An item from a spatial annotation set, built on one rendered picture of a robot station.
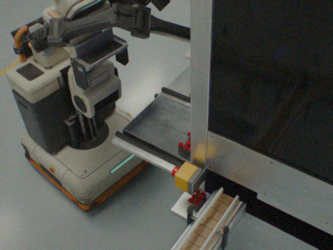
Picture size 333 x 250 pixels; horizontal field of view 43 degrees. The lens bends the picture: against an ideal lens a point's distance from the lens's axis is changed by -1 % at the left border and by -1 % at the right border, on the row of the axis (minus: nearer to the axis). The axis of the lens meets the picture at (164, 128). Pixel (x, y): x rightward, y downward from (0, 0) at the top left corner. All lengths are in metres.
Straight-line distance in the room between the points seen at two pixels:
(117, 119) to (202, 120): 1.47
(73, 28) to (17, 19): 2.92
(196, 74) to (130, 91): 2.18
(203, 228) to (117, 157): 1.19
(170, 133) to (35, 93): 0.84
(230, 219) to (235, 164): 0.20
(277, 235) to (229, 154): 0.37
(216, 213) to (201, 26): 0.66
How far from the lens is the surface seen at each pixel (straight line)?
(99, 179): 2.50
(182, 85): 2.05
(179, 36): 1.67
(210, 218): 1.50
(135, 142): 1.77
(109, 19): 1.56
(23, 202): 2.86
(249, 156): 1.35
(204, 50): 1.19
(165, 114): 1.90
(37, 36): 1.89
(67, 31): 1.74
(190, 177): 1.47
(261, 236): 1.66
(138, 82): 3.48
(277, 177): 1.36
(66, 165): 2.58
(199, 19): 1.14
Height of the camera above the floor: 2.19
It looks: 45 degrees down
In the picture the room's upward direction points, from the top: 4 degrees counter-clockwise
